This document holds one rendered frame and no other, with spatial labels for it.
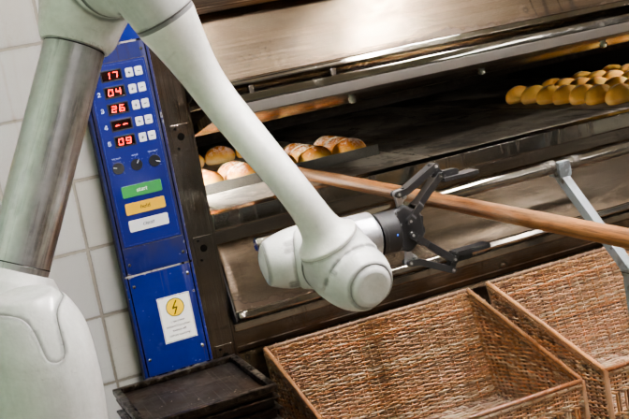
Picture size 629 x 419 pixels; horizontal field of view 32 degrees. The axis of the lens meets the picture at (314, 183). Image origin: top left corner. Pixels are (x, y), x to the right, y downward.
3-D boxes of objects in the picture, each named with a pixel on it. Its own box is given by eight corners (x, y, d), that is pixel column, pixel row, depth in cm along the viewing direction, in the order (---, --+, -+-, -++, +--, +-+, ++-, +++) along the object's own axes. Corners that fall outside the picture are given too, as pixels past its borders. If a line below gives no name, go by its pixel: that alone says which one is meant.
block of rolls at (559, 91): (501, 105, 367) (498, 88, 366) (619, 77, 384) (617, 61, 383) (616, 106, 311) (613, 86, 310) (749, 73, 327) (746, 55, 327)
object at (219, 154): (208, 166, 348) (204, 150, 348) (203, 165, 355) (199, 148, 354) (238, 160, 351) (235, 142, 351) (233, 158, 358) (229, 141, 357)
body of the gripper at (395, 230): (361, 209, 197) (408, 198, 200) (370, 256, 198) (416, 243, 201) (379, 214, 190) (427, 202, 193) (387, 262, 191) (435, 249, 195)
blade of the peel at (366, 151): (379, 153, 304) (377, 144, 303) (187, 200, 285) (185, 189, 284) (329, 147, 337) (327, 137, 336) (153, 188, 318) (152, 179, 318)
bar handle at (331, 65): (212, 112, 242) (211, 113, 243) (349, 82, 253) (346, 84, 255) (205, 86, 242) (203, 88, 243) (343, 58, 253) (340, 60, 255)
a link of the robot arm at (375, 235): (340, 265, 197) (370, 256, 199) (360, 272, 189) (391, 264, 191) (330, 215, 196) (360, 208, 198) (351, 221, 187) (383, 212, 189)
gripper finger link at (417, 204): (402, 224, 198) (397, 220, 198) (436, 173, 200) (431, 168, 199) (412, 226, 195) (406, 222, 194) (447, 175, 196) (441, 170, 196)
